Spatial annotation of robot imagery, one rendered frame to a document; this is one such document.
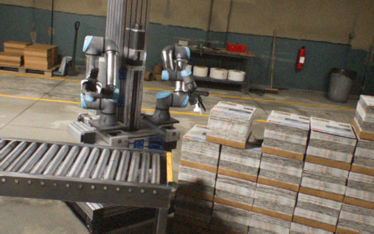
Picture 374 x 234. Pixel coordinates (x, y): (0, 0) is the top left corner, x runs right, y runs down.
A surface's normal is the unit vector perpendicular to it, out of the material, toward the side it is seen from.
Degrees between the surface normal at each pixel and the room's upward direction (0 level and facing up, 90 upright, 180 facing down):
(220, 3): 90
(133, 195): 90
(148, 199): 90
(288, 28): 90
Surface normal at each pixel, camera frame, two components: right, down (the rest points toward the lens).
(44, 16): 0.06, 0.26
